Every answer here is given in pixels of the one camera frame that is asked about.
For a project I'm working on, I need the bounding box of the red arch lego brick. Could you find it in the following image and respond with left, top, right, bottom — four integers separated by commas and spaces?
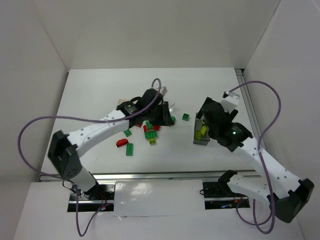
143, 124, 161, 133

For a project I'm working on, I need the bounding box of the green upturned square lego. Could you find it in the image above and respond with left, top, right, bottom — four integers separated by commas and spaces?
182, 113, 190, 121

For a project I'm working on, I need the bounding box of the lime square lego brick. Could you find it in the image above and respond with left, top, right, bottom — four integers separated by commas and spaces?
200, 125, 207, 136

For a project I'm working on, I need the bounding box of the lime long lego brick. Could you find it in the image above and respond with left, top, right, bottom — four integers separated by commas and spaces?
194, 130, 202, 140

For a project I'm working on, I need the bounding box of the green square lego brick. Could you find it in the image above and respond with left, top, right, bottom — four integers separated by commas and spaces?
124, 129, 132, 137

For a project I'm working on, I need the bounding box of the red half-round lego brick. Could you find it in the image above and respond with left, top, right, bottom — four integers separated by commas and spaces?
116, 138, 129, 148

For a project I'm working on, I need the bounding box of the green long lego brick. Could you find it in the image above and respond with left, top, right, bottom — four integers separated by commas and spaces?
125, 143, 134, 157

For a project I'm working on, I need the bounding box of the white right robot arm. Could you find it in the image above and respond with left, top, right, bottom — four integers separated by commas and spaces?
196, 96, 315, 223

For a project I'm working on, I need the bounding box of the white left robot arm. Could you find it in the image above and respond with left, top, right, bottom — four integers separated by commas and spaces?
47, 87, 174, 199

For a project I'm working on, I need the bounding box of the clear transparent plastic container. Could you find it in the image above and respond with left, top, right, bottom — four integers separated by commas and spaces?
164, 98, 175, 113

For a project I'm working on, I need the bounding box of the green flat lego brick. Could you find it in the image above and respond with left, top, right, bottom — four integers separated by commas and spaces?
144, 131, 158, 139

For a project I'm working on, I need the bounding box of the lime small lego brick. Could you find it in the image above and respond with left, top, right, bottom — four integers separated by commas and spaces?
149, 138, 157, 145

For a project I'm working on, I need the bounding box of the smoky grey plastic container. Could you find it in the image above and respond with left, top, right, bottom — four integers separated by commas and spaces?
193, 116, 211, 146

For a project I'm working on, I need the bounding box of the amber transparent plastic container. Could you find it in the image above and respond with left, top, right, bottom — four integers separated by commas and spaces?
117, 99, 132, 107

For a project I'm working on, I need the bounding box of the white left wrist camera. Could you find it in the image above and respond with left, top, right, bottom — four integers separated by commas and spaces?
159, 86, 168, 96

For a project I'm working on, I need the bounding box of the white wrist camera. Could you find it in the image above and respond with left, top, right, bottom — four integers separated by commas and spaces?
220, 91, 240, 113
159, 86, 168, 96

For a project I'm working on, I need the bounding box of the aluminium side rail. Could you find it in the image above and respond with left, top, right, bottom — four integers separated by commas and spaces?
234, 68, 262, 140

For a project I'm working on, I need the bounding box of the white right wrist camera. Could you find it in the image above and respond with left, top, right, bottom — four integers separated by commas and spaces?
220, 91, 240, 113

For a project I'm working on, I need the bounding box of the aluminium front rail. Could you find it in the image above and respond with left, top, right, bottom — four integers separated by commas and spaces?
38, 169, 261, 183

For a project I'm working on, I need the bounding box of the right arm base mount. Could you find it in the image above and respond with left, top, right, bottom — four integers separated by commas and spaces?
199, 181, 250, 210

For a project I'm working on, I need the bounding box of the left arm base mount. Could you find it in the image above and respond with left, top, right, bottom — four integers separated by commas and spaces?
62, 181, 116, 213

